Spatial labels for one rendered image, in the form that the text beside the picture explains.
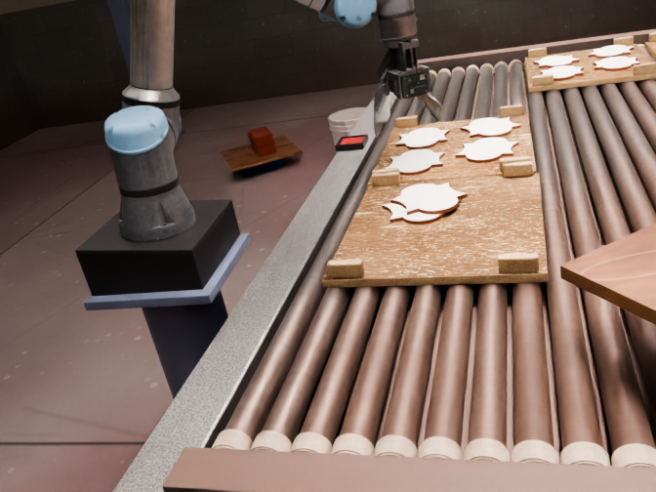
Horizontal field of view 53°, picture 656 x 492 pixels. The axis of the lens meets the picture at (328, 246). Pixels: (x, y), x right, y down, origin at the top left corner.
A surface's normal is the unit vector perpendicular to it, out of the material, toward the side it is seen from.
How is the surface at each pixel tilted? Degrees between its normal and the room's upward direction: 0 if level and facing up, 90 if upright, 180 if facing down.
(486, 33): 90
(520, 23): 90
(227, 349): 0
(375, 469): 0
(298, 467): 0
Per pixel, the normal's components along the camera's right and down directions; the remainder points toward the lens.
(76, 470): -0.18, -0.89
